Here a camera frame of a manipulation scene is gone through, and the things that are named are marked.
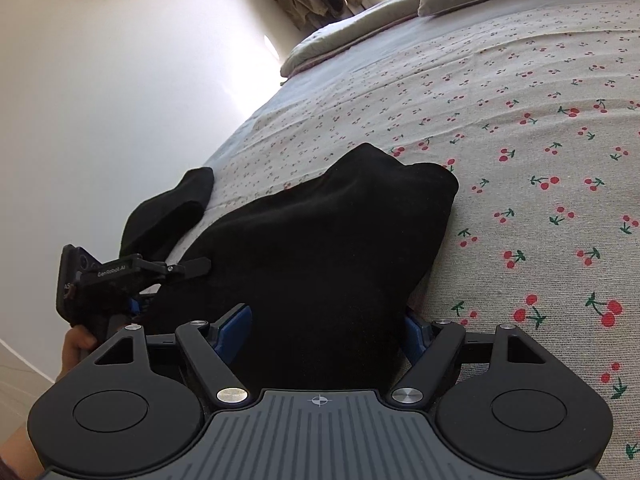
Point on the black folded garment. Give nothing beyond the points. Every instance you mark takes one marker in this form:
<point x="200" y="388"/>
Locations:
<point x="165" y="210"/>

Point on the person's left forearm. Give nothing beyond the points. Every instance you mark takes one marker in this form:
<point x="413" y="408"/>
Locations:
<point x="17" y="452"/>

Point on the person's left hand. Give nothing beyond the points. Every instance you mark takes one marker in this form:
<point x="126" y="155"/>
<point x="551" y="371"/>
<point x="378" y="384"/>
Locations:
<point x="75" y="347"/>

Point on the black pants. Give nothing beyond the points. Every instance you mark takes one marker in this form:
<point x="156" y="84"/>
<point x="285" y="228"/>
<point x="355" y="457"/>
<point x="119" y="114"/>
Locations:
<point x="325" y="260"/>

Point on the cherry print bed cloth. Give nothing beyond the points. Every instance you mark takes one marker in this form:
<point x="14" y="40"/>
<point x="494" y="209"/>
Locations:
<point x="500" y="110"/>

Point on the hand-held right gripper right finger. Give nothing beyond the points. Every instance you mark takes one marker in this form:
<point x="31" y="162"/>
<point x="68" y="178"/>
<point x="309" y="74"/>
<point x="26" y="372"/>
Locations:
<point x="412" y="336"/>

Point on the grey folded quilt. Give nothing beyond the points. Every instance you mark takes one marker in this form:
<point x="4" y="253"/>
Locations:
<point x="340" y="30"/>

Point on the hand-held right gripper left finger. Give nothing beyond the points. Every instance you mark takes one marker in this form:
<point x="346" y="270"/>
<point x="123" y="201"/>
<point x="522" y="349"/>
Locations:
<point x="235" y="329"/>

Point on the bed with grey sheet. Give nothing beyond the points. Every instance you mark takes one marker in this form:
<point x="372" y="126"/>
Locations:
<point x="320" y="67"/>

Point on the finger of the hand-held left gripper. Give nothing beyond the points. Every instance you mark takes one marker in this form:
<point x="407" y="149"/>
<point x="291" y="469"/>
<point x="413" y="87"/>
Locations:
<point x="190" y="266"/>
<point x="133" y="305"/>

